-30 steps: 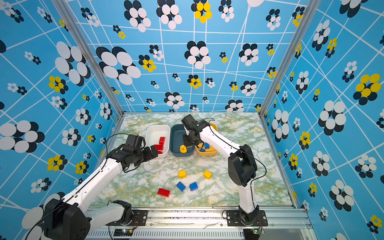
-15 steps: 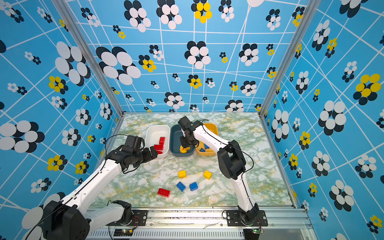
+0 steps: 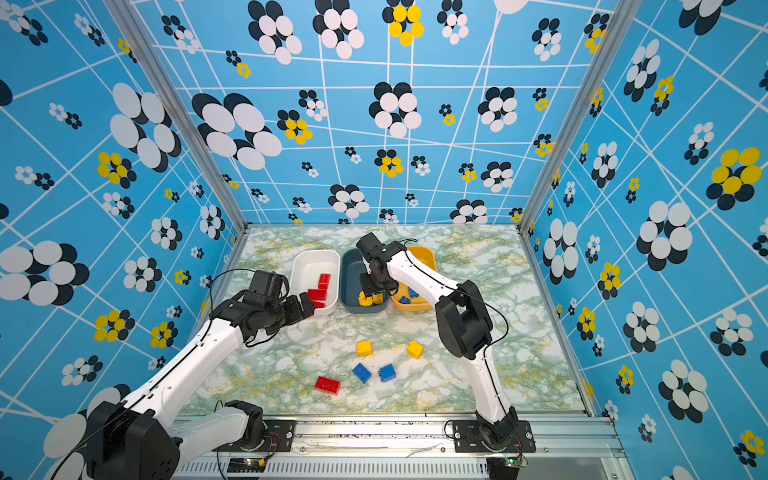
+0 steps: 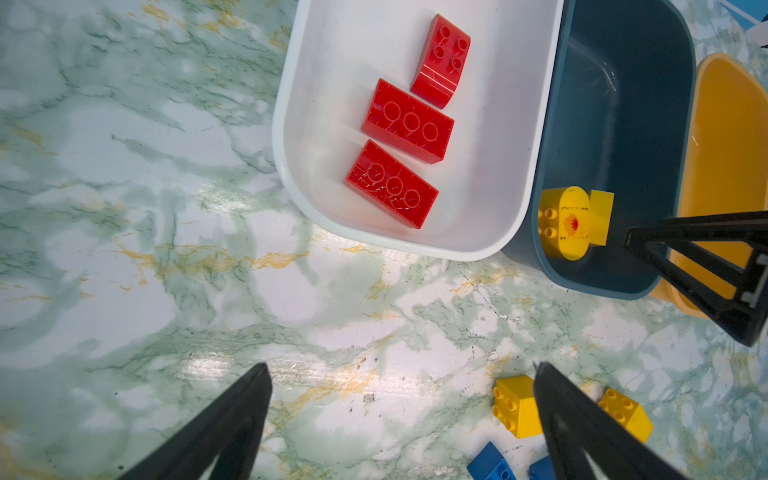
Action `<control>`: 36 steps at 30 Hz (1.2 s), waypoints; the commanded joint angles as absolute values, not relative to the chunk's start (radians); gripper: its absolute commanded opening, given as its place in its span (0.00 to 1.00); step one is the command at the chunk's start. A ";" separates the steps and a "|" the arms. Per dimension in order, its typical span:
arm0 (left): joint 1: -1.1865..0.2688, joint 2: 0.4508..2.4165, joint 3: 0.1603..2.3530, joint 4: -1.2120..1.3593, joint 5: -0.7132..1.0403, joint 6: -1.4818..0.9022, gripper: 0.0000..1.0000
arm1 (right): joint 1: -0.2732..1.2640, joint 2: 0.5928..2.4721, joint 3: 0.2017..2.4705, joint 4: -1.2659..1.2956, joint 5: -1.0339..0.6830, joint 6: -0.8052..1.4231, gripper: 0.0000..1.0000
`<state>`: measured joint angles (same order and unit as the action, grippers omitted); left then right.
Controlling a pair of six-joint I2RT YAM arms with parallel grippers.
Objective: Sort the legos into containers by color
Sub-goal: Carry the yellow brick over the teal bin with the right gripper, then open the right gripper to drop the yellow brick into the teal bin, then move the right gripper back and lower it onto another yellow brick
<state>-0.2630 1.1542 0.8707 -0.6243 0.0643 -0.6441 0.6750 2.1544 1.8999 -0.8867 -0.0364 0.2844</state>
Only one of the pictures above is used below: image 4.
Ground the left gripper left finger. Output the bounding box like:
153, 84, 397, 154
122, 363, 273, 479

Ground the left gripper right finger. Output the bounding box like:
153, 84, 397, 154
533, 362, 684, 480

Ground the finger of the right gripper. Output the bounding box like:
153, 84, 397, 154
624, 210, 767, 347

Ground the blue lego brick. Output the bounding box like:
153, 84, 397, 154
467, 442, 516, 480
528, 456, 556, 480

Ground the yellow plastic container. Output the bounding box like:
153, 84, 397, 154
649, 52, 768, 320

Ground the orange yellow lego brick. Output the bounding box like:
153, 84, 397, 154
588, 190, 615, 247

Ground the yellow rounded lego duck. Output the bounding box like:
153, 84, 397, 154
537, 186, 590, 261

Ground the dark teal plastic container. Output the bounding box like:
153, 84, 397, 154
504, 0, 696, 300

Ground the red lego brick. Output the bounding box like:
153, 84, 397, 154
410, 14, 471, 109
344, 140, 439, 229
361, 79, 455, 164

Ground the white plastic container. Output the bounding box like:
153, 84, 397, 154
272, 1, 574, 261

